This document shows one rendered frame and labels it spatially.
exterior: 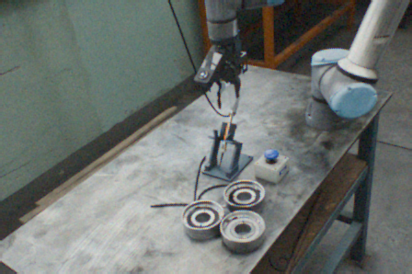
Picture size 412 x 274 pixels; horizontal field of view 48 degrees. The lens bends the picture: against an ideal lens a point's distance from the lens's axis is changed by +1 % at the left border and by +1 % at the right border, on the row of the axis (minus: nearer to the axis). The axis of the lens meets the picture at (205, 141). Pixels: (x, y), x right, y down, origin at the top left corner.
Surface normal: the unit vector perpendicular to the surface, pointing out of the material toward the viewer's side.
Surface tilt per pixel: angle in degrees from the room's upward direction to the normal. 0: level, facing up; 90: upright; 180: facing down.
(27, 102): 90
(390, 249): 0
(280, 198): 0
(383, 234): 0
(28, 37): 90
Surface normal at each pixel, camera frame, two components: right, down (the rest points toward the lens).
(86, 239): -0.11, -0.83
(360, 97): 0.07, 0.64
